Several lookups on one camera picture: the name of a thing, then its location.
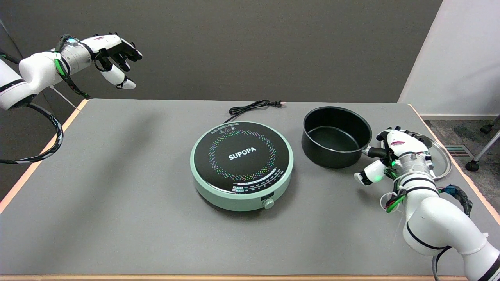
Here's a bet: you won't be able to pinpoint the black pot with handle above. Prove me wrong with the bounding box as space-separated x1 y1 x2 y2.
301 106 389 169

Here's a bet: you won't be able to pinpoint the metal floor vent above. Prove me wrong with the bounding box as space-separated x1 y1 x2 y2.
443 144 475 158

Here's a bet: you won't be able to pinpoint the grey table mat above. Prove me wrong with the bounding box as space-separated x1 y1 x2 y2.
0 98 500 276

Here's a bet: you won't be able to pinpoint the green black left wrist cable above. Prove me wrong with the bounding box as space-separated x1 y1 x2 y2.
54 34 91 99

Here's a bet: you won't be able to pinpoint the black power cord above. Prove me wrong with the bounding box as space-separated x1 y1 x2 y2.
223 100 286 124

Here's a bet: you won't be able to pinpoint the metal chair leg with caster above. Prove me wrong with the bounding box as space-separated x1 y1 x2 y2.
465 129 500 172
480 114 500 135

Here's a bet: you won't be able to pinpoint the green red right wrist wires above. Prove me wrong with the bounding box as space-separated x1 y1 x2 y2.
381 179 407 213

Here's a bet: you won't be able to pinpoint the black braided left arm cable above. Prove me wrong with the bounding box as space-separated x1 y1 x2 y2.
0 102 64 165

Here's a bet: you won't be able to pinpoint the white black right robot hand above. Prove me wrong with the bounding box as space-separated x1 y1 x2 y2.
354 127 432 187

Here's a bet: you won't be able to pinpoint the green round induction cooker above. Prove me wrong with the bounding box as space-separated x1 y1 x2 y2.
190 121 294 212

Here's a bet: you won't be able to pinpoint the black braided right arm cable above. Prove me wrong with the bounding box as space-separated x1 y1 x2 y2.
432 184 474 281

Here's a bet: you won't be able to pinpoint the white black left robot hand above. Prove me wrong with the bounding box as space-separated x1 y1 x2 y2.
91 34 143 91

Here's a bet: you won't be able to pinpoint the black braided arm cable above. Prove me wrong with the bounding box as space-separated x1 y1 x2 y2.
432 184 474 281
0 102 64 165

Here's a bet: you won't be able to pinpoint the glass lid with black knob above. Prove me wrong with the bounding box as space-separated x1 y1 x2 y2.
381 132 453 181

